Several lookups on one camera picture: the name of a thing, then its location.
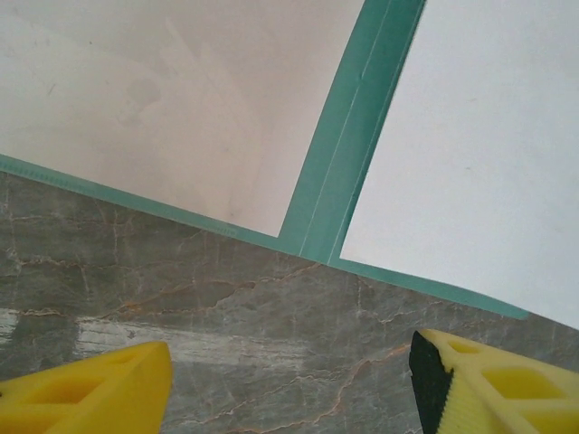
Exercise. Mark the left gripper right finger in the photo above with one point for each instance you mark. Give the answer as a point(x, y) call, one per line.
point(497, 393)

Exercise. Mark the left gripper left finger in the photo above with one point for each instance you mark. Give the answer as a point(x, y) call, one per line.
point(90, 393)

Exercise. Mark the white paper sheet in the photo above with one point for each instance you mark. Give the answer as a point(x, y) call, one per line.
point(475, 158)
point(158, 113)

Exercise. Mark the green plastic folder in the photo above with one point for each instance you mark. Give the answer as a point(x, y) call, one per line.
point(348, 149)

